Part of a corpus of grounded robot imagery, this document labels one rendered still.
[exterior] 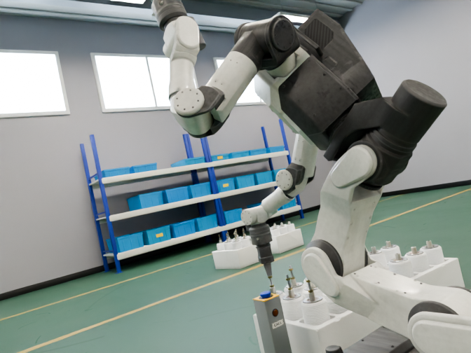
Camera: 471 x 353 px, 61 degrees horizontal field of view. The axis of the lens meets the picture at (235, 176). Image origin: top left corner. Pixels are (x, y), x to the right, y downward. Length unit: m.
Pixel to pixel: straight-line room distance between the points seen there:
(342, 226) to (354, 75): 0.41
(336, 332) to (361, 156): 0.74
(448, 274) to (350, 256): 0.96
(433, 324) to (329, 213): 0.38
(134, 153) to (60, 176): 1.22
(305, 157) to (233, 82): 0.55
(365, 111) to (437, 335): 0.54
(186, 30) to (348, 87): 0.45
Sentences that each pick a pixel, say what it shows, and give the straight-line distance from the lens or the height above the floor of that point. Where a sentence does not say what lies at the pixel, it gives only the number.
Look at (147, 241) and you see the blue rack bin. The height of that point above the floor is 0.31.
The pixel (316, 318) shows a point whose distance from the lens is 1.54.
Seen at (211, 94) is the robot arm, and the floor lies 0.94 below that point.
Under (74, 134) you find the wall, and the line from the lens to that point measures 6.61.
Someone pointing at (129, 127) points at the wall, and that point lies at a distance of 6.91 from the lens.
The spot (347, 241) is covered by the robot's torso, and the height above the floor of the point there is 0.50.
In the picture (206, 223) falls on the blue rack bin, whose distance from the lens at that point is 6.42.
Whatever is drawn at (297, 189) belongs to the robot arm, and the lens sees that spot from 1.52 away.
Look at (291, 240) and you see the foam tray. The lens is 4.38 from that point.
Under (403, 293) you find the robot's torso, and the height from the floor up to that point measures 0.36.
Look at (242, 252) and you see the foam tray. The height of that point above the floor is 0.14.
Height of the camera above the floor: 0.69
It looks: 3 degrees up
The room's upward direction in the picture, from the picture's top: 12 degrees counter-clockwise
